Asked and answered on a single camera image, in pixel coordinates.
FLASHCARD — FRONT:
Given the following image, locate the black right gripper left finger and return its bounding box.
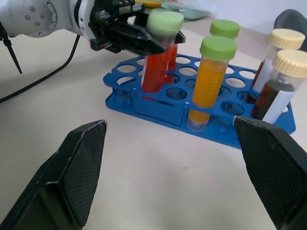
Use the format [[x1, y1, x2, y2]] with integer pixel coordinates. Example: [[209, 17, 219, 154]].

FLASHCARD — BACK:
[[0, 119, 108, 230]]

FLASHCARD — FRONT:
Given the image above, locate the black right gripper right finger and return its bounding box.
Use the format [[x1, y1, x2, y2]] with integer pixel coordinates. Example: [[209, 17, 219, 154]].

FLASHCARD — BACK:
[[233, 115, 307, 230]]

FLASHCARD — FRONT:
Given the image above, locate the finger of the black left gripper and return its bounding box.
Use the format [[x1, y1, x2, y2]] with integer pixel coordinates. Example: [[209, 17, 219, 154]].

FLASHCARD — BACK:
[[127, 11, 187, 44], [111, 21, 167, 56]]

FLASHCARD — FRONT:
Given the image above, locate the red liquid tube green cap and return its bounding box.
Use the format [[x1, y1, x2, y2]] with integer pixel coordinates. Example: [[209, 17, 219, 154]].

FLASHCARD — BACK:
[[140, 8, 185, 94], [165, 43, 179, 84]]

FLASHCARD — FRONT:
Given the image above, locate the brown liquid tube cream cap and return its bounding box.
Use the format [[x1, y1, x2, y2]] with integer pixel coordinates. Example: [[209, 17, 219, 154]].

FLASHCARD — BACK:
[[250, 49, 307, 123], [244, 28, 306, 104]]

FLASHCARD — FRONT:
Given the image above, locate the yellow liquid tube green cap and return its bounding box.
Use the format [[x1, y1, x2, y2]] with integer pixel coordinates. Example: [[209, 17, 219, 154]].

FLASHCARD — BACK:
[[209, 20, 241, 41], [187, 35, 238, 133]]

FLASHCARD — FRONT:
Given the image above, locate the blue tube rack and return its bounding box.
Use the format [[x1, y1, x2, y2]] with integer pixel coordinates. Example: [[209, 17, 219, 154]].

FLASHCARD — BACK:
[[102, 54, 297, 150]]

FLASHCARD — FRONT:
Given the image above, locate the yellow flat object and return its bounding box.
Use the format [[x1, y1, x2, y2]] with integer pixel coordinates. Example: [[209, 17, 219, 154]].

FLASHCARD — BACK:
[[135, 0, 162, 8]]

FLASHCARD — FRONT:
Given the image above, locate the pale green tray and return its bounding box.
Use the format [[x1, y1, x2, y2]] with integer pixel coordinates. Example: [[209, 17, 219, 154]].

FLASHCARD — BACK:
[[161, 0, 212, 20]]

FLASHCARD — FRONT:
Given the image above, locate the grey office chair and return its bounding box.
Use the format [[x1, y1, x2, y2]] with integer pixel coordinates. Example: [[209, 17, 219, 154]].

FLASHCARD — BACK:
[[273, 9, 307, 52]]

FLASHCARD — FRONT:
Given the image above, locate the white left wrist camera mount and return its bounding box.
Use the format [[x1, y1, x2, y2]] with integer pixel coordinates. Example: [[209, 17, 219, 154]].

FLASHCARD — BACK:
[[77, 0, 97, 41]]

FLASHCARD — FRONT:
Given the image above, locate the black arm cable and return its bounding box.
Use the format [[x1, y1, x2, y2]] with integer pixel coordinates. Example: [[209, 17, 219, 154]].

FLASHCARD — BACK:
[[0, 34, 81, 104]]

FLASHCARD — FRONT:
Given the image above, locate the black cable tie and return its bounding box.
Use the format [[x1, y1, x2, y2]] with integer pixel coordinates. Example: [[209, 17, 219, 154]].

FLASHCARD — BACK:
[[0, 21, 23, 74]]

